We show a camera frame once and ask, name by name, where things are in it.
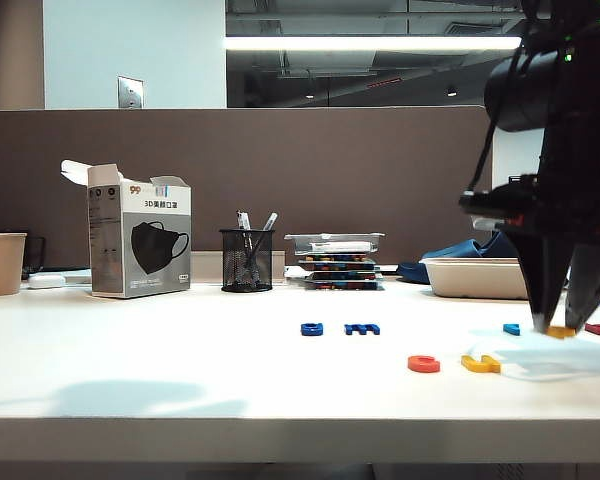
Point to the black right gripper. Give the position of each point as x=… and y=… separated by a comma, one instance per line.
x=565, y=212

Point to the yellow letter p magnet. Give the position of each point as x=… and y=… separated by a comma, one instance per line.
x=561, y=332

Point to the yellow letter u magnet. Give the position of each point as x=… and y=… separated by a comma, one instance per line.
x=480, y=366

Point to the orange red letter c magnet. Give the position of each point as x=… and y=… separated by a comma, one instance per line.
x=419, y=365

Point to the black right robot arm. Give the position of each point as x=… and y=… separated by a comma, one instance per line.
x=570, y=110

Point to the light blue letter r magnet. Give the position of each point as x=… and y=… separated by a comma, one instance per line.
x=512, y=329

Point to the blue letter m magnet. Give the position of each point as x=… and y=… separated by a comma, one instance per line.
x=361, y=330

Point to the letter magnet blister pack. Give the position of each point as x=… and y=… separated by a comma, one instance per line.
x=344, y=286
x=336, y=262
x=344, y=276

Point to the blue letter g magnet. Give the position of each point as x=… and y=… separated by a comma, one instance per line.
x=311, y=329

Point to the brown paper cup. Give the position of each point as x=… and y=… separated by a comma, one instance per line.
x=1, y=265

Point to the beige oval pulp tray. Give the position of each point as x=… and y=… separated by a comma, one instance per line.
x=480, y=282

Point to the clear plastic tray pack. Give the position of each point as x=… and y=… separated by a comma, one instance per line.
x=334, y=238

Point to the black white pen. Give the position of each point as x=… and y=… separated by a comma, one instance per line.
x=243, y=220
x=270, y=221

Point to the brown desk partition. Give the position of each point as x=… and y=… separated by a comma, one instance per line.
x=280, y=170

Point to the long ceiling light strip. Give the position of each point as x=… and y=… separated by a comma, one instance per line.
x=370, y=43

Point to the black mesh pen holder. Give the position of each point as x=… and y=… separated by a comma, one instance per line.
x=246, y=272

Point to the beige low box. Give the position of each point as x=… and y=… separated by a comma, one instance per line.
x=206, y=267

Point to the grey face mask box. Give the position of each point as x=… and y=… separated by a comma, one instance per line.
x=144, y=250

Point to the white earbud case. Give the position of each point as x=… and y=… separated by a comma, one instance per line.
x=46, y=282

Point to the metal wall switch plate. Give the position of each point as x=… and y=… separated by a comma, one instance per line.
x=131, y=93

